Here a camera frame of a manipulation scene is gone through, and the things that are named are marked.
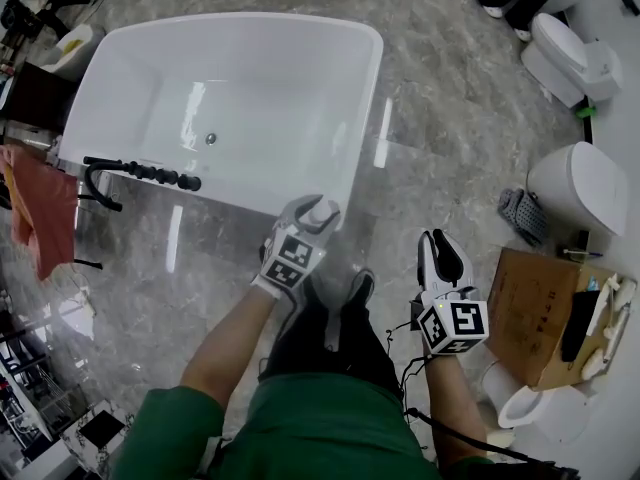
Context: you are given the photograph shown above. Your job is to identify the person's right forearm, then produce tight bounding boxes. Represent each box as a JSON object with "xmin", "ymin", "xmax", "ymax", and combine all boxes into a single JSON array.
[{"xmin": 423, "ymin": 350, "xmax": 489, "ymax": 469}]

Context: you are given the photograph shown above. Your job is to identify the dark brown cabinet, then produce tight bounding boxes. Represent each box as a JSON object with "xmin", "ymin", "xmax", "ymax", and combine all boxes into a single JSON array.
[{"xmin": 0, "ymin": 61, "xmax": 79, "ymax": 132}]

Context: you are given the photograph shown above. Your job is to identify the orange-pink towel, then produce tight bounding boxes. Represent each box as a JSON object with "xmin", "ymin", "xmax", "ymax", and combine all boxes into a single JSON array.
[{"xmin": 0, "ymin": 145, "xmax": 80, "ymax": 282}]

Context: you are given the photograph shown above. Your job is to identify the person's left forearm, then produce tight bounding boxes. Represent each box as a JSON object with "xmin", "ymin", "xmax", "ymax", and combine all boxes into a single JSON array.
[{"xmin": 178, "ymin": 283, "xmax": 281, "ymax": 412}]

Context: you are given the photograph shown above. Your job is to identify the white bathtub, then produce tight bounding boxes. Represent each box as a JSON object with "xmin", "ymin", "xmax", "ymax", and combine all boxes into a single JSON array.
[{"xmin": 57, "ymin": 11, "xmax": 385, "ymax": 232}]

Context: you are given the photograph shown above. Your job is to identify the black pouch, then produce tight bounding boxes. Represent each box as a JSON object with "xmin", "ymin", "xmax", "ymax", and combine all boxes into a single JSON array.
[{"xmin": 560, "ymin": 290, "xmax": 601, "ymax": 364}]

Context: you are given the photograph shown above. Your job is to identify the person's shoe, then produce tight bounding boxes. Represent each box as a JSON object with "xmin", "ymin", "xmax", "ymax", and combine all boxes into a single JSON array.
[
  {"xmin": 284, "ymin": 272, "xmax": 326, "ymax": 329},
  {"xmin": 344, "ymin": 267, "xmax": 376, "ymax": 312}
]

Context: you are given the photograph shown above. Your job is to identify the person's black trousers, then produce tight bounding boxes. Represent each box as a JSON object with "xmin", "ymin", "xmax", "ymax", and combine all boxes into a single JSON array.
[{"xmin": 257, "ymin": 267, "xmax": 404, "ymax": 402}]

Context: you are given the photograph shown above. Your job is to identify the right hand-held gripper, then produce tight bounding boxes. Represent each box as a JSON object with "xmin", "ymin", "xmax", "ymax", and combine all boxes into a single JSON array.
[{"xmin": 410, "ymin": 228, "xmax": 490, "ymax": 357}]

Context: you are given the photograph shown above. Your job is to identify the white toilet with tank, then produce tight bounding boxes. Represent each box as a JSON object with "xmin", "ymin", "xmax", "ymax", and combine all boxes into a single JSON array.
[{"xmin": 519, "ymin": 11, "xmax": 625, "ymax": 109}]

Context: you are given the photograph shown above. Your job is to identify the person's green shirt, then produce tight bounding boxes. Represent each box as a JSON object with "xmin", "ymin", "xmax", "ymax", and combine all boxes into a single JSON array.
[{"xmin": 109, "ymin": 372, "xmax": 494, "ymax": 480}]

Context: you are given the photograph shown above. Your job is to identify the small white toilet bowl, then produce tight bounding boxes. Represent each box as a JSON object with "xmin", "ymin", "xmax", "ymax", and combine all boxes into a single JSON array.
[{"xmin": 497, "ymin": 382, "xmax": 594, "ymax": 447}]

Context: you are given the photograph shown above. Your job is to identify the person's left shoe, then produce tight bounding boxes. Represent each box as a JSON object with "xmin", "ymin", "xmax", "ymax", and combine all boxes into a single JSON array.
[{"xmin": 284, "ymin": 272, "xmax": 326, "ymax": 329}]

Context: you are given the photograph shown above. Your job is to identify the white tankless toilet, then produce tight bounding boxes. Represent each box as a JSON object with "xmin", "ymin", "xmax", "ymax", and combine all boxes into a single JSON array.
[{"xmin": 525, "ymin": 140, "xmax": 629, "ymax": 238}]

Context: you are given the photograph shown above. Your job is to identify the person's right shoe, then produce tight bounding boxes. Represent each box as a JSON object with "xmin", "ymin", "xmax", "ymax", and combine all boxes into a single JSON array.
[{"xmin": 344, "ymin": 267, "xmax": 376, "ymax": 312}]

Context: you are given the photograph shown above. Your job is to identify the small white tub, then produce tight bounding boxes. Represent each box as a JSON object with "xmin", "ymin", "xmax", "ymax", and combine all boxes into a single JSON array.
[{"xmin": 42, "ymin": 23, "xmax": 106, "ymax": 82}]

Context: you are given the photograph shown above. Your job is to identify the black bathtub faucet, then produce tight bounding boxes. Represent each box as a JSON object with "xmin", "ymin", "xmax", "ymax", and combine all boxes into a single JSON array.
[{"xmin": 82, "ymin": 155, "xmax": 203, "ymax": 213}]

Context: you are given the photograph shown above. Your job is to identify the black cable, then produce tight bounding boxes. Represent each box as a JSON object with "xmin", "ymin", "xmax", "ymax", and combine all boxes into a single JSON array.
[{"xmin": 387, "ymin": 317, "xmax": 581, "ymax": 480}]

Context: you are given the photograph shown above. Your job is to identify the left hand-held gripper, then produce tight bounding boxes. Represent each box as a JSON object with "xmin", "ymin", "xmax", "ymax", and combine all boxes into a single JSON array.
[{"xmin": 251, "ymin": 193, "xmax": 343, "ymax": 300}]

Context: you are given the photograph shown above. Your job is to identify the cardboard box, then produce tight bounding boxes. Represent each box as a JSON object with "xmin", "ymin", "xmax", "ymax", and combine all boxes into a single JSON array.
[{"xmin": 483, "ymin": 246, "xmax": 639, "ymax": 392}]

